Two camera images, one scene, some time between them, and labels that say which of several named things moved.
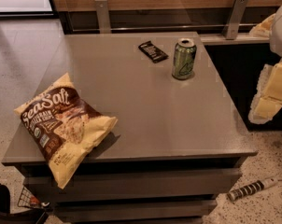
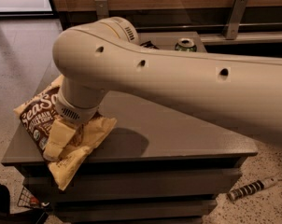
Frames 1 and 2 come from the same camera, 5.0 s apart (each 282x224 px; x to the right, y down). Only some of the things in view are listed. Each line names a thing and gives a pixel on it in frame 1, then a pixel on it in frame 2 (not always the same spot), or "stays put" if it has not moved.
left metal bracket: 104,17 stays put
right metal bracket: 236,15 stays put
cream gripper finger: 273,91 -> 61,133
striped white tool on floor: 250,188 stays put
